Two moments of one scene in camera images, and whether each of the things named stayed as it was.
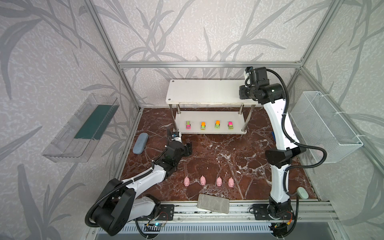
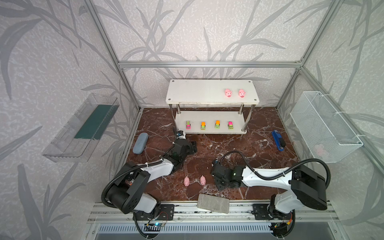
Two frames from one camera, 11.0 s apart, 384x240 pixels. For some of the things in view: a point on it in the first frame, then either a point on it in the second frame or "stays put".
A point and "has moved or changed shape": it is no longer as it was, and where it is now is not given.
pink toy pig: [231, 182] has moved or changed shape
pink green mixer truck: [230, 124] stays put
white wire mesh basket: [321, 126] stays put
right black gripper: [243, 92] -> [218, 174]
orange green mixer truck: [217, 124] stays put
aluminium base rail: [307, 211] stays put
